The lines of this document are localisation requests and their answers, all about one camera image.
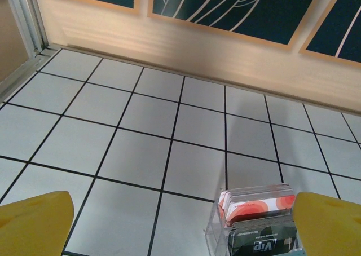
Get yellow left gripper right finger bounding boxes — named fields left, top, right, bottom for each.
left=292, top=191, right=361, bottom=256

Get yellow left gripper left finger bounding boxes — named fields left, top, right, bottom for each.
left=0, top=190, right=75, bottom=256

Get black VIP card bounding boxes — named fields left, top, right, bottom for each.
left=227, top=219, right=301, bottom=256

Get red orange patterned card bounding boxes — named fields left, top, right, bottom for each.
left=218, top=182, right=296, bottom=229

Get teal small box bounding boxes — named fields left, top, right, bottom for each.
left=202, top=182, right=307, bottom=256

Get aluminium side rail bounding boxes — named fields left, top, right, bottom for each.
left=0, top=47, right=59, bottom=102

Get aluminium corner post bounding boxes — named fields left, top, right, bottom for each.
left=4, top=0, right=59, bottom=58

